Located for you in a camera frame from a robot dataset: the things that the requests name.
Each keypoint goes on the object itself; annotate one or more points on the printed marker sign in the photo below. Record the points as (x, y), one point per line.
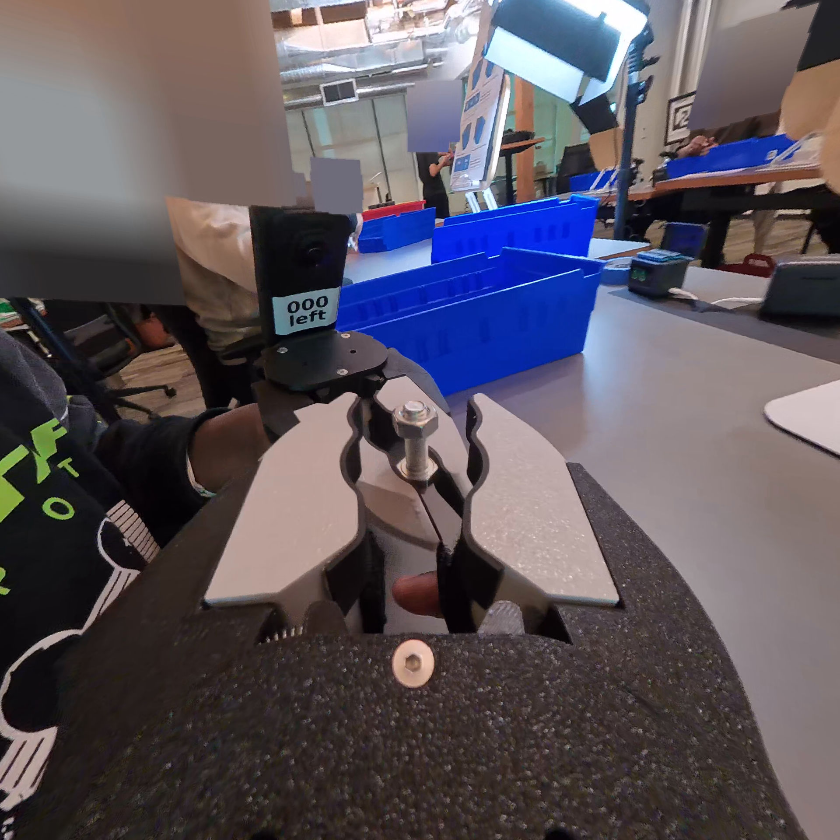
(679, 118)

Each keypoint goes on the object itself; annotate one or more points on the black battery charger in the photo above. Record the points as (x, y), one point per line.
(656, 275)

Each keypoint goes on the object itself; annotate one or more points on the dark grey case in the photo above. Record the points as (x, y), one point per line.
(804, 292)

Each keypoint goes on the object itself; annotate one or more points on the row of small blue bins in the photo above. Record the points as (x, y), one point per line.
(722, 161)

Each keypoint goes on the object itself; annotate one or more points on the person's printed black shirt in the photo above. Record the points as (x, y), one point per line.
(46, 525)

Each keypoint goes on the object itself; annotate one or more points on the blue tape roll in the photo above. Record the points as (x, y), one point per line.
(613, 272)

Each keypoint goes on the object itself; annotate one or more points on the red bag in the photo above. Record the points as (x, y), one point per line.
(748, 268)

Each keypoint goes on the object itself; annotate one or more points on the wood-top desk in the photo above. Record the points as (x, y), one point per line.
(722, 187)

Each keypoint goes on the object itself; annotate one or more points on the black office chair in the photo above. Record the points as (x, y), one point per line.
(210, 367)

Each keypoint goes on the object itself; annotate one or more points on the long steel hex bolt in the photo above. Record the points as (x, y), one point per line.
(415, 453)

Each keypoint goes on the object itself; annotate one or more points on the blue plastic bin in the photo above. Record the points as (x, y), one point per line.
(400, 231)
(485, 334)
(518, 233)

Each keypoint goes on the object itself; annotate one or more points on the steel hex nut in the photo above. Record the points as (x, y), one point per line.
(415, 426)

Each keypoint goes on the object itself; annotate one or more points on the red plastic bin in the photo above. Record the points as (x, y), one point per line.
(394, 210)

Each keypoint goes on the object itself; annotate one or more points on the white display stand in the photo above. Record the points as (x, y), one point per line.
(810, 420)

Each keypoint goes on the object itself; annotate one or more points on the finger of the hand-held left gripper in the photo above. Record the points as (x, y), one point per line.
(394, 505)
(453, 453)

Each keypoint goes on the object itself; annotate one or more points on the instruction sheet on stand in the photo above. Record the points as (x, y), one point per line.
(479, 124)

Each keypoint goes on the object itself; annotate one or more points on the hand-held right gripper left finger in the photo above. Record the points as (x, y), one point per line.
(295, 512)

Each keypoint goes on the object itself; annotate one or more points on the studio light panel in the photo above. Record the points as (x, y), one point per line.
(558, 46)

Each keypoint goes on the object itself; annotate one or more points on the person's left forearm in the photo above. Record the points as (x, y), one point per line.
(144, 459)

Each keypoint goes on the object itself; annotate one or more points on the person's left hand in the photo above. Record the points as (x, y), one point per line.
(229, 446)

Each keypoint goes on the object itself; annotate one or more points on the person's right hand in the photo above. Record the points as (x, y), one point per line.
(417, 590)

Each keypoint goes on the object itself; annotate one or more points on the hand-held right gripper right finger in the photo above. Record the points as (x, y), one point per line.
(538, 525)

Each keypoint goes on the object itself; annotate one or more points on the wooden display board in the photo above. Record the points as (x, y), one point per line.
(814, 111)

